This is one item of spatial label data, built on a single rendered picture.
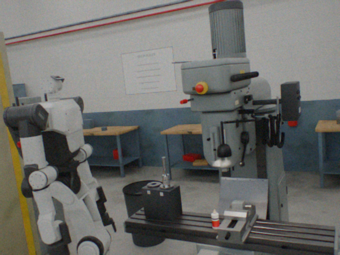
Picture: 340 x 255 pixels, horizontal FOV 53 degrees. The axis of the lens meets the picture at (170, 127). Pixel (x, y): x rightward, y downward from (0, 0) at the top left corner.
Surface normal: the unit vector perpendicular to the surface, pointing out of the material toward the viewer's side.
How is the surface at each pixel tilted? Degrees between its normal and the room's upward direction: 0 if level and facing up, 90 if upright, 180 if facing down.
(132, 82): 90
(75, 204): 90
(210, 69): 90
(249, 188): 63
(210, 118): 90
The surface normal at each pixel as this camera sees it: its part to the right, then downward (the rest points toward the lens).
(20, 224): 0.89, -0.02
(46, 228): -0.07, 0.11
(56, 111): 0.58, -0.03
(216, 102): -0.45, 0.18
